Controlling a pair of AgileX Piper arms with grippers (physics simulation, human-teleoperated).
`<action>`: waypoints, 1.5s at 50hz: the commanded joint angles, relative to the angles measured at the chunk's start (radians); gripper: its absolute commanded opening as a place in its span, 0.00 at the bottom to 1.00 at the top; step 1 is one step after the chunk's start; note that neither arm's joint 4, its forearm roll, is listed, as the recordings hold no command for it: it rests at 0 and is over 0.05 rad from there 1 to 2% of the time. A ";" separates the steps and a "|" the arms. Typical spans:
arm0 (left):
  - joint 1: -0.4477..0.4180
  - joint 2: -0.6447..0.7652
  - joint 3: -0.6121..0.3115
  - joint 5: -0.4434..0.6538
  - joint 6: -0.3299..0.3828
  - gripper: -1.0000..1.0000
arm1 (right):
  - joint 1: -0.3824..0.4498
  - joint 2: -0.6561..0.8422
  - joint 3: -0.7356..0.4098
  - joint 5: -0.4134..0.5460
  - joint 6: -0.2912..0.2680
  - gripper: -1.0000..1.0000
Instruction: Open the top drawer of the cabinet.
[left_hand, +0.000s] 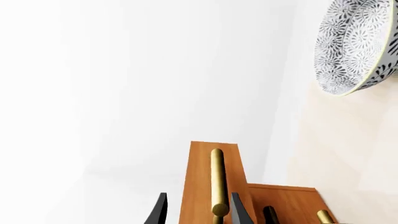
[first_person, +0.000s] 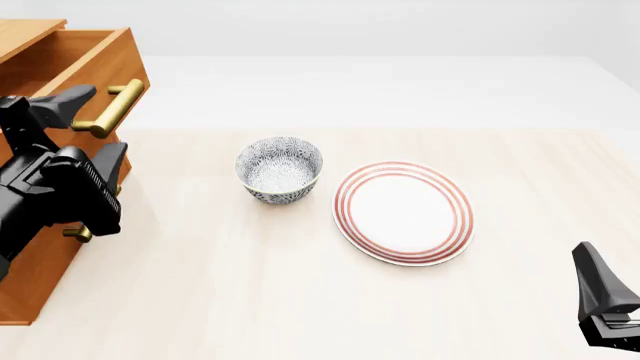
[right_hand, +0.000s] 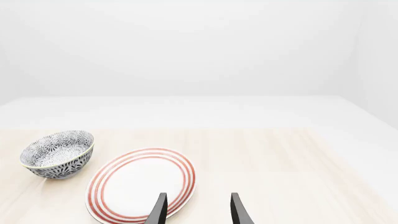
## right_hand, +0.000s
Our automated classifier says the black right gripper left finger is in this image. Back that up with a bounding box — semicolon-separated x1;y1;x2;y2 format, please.
143;192;169;224

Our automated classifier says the black and white patterned bowl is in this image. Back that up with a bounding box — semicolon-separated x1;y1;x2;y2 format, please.
19;129;95;180

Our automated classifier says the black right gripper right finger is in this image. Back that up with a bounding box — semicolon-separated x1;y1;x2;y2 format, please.
230;192;255;224

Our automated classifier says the white plate with red rings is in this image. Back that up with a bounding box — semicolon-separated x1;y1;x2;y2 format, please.
85;147;197;224

